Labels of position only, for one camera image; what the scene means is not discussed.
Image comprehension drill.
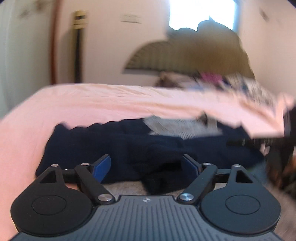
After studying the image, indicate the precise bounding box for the gold tower fan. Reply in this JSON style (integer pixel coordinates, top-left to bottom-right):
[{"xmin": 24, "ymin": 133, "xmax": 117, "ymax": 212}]
[{"xmin": 71, "ymin": 10, "xmax": 87, "ymax": 83}]

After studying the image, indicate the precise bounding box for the olive upholstered headboard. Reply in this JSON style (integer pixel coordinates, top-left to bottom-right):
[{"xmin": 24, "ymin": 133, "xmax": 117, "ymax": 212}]
[{"xmin": 125, "ymin": 20, "xmax": 254, "ymax": 78}]

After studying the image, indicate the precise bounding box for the brown wooden door frame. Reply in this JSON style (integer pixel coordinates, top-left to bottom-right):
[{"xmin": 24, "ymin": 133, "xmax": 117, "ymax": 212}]
[{"xmin": 49, "ymin": 0, "xmax": 63, "ymax": 85}]

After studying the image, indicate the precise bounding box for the window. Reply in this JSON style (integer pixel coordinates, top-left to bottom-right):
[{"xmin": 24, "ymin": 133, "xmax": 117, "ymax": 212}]
[{"xmin": 169, "ymin": 0, "xmax": 240, "ymax": 31}]

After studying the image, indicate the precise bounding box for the pile of mixed clothes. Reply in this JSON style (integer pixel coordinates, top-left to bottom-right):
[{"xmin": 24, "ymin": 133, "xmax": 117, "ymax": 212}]
[{"xmin": 156, "ymin": 72, "xmax": 276, "ymax": 106}]

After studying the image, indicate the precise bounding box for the grey and navy knit sweater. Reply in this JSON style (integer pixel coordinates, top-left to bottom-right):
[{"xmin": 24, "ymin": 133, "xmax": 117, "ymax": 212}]
[{"xmin": 36, "ymin": 115, "xmax": 263, "ymax": 195}]

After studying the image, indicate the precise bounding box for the pink bed sheet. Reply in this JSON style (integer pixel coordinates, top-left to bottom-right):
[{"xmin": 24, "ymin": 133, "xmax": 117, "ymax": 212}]
[{"xmin": 1, "ymin": 84, "xmax": 295, "ymax": 240}]

